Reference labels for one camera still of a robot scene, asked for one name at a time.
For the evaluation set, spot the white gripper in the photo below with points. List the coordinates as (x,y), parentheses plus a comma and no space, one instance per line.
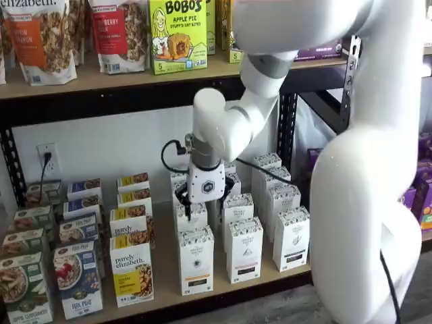
(206,184)

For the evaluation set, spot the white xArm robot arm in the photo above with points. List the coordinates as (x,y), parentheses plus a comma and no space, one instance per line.
(354,202)

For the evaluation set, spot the white tea box dark strip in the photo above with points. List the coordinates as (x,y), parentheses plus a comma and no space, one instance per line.
(284,199)
(290,239)
(266,160)
(276,179)

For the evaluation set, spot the white yellow purely elizabeth box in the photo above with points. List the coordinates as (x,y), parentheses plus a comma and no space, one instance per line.
(133,180)
(130,270)
(128,221)
(134,197)

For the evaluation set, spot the blue oatmeal box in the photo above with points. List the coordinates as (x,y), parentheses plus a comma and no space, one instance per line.
(84,187)
(82,204)
(79,227)
(77,280)

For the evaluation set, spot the yellow Bobo's peanut butter box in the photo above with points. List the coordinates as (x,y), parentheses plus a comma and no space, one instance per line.
(224,23)
(235,55)

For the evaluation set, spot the green oatmeal box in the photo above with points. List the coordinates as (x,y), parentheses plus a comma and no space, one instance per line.
(22,241)
(50,190)
(32,217)
(23,290)

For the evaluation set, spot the green Bobo's apple pie box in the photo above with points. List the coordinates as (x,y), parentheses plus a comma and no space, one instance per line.
(211,27)
(179,33)

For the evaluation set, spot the blue purple snack box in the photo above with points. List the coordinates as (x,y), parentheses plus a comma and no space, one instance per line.
(320,52)

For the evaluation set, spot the white plastic sheet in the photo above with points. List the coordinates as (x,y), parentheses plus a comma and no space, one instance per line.
(310,125)

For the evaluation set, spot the red label granola bag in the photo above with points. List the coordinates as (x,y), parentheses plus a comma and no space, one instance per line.
(114,33)

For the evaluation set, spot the white granola bag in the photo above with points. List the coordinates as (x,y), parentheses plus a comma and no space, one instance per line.
(81,30)

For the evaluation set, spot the orange label granola bag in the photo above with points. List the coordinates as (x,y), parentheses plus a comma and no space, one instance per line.
(37,40)

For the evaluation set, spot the white wall outlet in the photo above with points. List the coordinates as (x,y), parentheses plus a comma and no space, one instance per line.
(54,150)

